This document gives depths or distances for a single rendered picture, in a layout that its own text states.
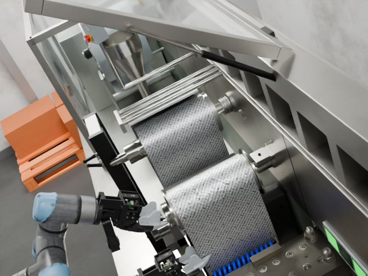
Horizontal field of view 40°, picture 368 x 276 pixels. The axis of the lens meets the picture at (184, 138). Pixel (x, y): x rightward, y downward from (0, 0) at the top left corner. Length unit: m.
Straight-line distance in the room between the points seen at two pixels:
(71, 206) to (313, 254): 0.69
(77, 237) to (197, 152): 2.19
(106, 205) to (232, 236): 0.39
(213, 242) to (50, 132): 3.27
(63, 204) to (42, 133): 3.31
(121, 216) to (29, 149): 3.34
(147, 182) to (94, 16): 1.34
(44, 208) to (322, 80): 0.73
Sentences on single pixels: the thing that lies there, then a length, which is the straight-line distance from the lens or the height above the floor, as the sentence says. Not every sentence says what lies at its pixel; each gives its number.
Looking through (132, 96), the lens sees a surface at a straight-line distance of 2.34.
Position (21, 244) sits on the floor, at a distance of 3.97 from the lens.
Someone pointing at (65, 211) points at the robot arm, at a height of 1.46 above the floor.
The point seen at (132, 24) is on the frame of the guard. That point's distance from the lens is 0.98.
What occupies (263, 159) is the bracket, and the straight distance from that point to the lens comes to 1.44.
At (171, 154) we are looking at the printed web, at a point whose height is 1.31.
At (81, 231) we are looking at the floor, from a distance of 3.70.
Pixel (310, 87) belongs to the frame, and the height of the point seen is 1.65.
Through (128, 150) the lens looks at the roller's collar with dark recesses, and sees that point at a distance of 1.59.
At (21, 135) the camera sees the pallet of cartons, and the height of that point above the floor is 0.33.
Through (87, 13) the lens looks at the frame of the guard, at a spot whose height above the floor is 1.92.
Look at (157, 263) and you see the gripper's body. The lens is 1.48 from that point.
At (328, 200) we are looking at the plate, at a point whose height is 1.35.
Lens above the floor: 2.19
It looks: 33 degrees down
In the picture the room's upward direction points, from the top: 25 degrees counter-clockwise
